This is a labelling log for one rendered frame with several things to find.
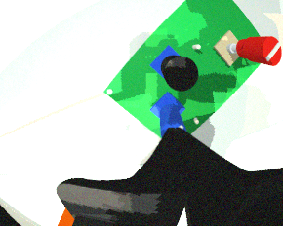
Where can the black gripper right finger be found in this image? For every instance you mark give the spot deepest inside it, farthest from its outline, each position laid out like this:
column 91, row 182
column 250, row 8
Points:
column 219, row 190

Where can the green circuit board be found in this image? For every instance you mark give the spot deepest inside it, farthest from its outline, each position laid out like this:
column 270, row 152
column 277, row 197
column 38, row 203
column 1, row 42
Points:
column 194, row 61

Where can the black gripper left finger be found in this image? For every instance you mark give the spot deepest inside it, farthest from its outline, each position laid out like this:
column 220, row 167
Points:
column 154, row 195

